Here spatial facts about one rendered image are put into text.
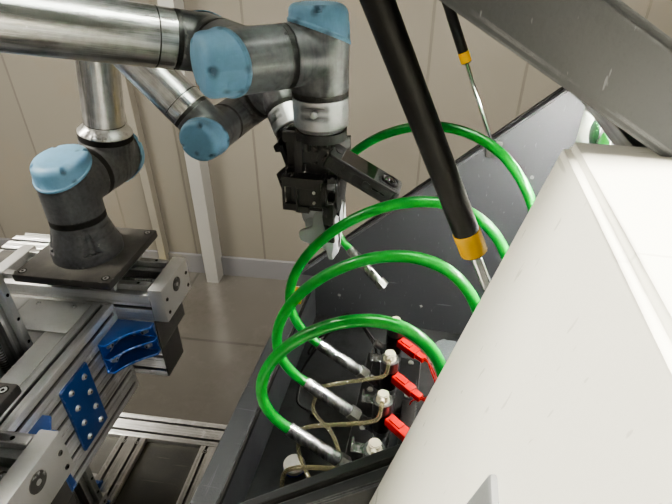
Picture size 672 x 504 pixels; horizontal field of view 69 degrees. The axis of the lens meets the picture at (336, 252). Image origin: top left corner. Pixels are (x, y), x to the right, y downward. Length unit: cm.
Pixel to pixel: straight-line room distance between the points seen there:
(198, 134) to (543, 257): 71
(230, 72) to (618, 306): 48
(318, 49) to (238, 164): 194
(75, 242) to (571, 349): 107
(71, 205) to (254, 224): 163
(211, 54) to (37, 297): 87
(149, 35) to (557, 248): 56
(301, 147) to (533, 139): 48
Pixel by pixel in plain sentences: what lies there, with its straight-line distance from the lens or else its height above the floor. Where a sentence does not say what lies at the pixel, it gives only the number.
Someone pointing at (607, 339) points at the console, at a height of 153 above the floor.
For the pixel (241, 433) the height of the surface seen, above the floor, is 95.
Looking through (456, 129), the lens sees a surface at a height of 142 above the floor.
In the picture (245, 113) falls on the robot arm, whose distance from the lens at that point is 98.
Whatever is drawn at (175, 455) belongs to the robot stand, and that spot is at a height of 21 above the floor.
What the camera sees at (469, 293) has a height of 131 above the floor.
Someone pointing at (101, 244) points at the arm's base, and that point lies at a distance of 118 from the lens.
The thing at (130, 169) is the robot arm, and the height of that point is 119.
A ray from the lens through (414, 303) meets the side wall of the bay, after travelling 119.
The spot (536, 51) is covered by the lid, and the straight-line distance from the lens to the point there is 26.
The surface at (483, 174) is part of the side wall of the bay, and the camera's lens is 102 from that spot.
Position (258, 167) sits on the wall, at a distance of 251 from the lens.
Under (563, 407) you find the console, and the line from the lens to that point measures 20.
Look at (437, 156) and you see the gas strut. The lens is 31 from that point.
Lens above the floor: 164
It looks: 33 degrees down
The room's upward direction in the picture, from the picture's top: straight up
